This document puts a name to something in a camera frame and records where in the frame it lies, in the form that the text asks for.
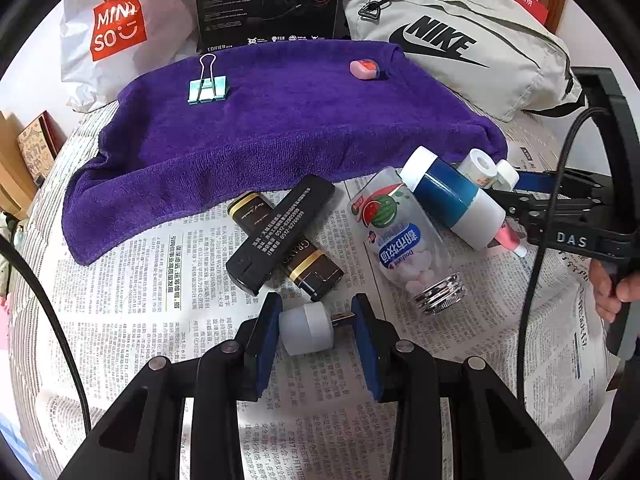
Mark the grey waist bag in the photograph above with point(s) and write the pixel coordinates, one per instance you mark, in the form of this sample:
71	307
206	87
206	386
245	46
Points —
450	15

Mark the purple towel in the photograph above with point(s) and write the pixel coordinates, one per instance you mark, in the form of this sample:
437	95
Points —
300	125

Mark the white wall charger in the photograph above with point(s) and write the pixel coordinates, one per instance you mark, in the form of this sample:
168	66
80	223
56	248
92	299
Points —
506	175

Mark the pink eraser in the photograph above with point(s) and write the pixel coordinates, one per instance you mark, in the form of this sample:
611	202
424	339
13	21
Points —
365	69

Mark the white plug-in night light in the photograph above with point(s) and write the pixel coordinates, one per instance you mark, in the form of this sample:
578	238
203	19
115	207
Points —
306	330

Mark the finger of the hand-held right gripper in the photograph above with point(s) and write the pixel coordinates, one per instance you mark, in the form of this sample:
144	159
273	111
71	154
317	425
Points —
532	180
512	203

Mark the black gold-striped tube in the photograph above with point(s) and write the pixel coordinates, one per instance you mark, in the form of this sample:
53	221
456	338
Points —
312	270

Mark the brown illustrated book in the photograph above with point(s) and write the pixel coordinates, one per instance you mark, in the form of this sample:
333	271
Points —
40	150

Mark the newspaper sheets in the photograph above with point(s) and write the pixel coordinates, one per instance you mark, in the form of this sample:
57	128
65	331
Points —
165	270

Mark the small white tape roll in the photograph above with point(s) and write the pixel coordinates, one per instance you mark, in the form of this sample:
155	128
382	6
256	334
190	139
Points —
477	166

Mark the clear candy bottle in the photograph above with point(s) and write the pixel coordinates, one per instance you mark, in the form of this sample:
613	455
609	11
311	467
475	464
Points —
400	240

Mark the blue and white bottle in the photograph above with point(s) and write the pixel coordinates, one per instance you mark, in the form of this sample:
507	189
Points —
450	192

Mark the person's right hand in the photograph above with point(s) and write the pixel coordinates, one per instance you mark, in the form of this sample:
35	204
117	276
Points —
607	290

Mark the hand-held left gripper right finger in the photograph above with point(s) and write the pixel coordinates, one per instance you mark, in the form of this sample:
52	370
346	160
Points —
366	347

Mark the black headphone box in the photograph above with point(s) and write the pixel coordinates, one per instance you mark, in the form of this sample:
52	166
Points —
240	5

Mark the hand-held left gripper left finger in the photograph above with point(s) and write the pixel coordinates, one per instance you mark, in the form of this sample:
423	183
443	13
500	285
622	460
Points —
270	347

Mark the slim black box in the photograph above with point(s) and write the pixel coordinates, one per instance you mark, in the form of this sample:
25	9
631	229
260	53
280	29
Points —
280	232

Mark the green binder clip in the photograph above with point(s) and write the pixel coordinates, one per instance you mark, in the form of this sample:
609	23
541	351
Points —
207	91

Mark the white plastic shopping bag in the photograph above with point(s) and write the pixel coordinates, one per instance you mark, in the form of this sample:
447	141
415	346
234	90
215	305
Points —
120	25

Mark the pink highlighter pen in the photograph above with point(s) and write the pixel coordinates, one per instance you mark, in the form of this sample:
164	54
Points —
511	237

